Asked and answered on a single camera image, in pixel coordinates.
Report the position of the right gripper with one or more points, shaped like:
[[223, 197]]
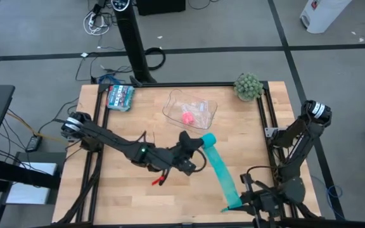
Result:
[[266, 202]]

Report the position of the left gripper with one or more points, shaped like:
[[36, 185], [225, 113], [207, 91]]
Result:
[[184, 156]]

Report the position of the pink bandage roll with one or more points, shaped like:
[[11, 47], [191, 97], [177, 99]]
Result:
[[188, 118]]

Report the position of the clear plastic bag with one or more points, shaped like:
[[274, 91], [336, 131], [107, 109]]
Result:
[[200, 109]]

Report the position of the teal elastic bandage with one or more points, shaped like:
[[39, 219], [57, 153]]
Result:
[[222, 171]]

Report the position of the clear plastic bin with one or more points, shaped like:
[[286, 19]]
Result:
[[170, 109]]

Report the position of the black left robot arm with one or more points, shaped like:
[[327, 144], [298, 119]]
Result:
[[116, 142]]

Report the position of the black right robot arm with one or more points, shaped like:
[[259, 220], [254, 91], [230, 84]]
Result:
[[296, 139]]

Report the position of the potted green succulent plant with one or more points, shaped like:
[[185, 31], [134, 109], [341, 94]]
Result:
[[248, 86]]

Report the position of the teal printed cardboard box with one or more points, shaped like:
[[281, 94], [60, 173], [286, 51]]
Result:
[[120, 97]]

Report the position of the black tower fan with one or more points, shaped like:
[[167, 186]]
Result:
[[131, 38]]

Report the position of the black equipment case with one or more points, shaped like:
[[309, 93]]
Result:
[[160, 6]]

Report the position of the grey cart white shelves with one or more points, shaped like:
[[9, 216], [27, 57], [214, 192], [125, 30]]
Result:
[[40, 168]]

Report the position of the white power strip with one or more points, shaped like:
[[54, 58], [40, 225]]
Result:
[[91, 20]]

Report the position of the black power adapter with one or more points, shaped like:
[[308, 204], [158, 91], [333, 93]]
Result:
[[33, 143]]

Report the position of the white pedal trash bin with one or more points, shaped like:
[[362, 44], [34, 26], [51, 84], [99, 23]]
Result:
[[322, 16]]

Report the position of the black aluminium table frame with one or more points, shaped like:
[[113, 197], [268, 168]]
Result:
[[201, 84]]

